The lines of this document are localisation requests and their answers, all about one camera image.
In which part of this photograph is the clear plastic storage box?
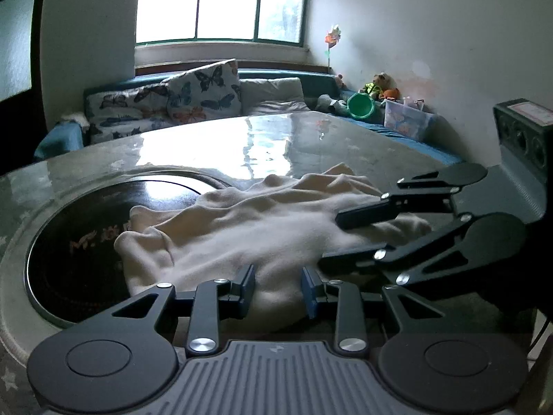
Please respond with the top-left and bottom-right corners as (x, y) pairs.
(382, 99), (438, 142)

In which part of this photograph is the colourful pinwheel flower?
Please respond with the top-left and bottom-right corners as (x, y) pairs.
(324, 26), (343, 73)

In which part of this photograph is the cream fleece garment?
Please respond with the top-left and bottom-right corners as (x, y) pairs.
(114, 162), (433, 333)

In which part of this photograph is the round black cooktop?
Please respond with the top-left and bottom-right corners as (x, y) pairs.
(24, 173), (229, 326)

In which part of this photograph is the long butterfly print pillow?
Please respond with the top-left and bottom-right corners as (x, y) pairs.
(85, 83), (174, 144)

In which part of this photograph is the green yellow plush toy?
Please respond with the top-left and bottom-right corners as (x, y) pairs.
(363, 73), (396, 100)

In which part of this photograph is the grey stuffed toy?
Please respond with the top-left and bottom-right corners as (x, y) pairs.
(315, 94), (348, 116)

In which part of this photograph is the beige pillow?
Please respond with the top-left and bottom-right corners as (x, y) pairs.
(240, 77), (309, 117)

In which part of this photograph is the green plastic bucket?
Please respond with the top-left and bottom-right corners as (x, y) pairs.
(348, 92), (376, 120)

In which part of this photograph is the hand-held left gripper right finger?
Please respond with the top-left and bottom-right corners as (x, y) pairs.
(301, 266), (448, 357)

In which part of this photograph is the teal bench sofa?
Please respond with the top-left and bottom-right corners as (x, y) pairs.
(35, 68), (465, 165)

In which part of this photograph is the blue blanket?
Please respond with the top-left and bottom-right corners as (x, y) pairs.
(34, 120), (85, 162)

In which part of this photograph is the dark door with frosted glass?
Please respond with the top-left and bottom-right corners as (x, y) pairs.
(0, 0), (47, 174)

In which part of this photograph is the window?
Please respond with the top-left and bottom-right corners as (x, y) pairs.
(135, 0), (310, 47)

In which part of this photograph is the white fluffy cloth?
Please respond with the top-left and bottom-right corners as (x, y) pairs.
(60, 111), (90, 129)

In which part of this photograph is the square butterfly print pillow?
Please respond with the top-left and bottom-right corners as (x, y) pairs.
(166, 57), (243, 127)

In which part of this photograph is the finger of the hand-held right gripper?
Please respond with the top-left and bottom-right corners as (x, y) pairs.
(335, 170), (461, 231)
(319, 213), (477, 287)

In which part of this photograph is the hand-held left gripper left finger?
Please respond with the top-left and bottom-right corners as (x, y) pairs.
(110, 264), (256, 357)

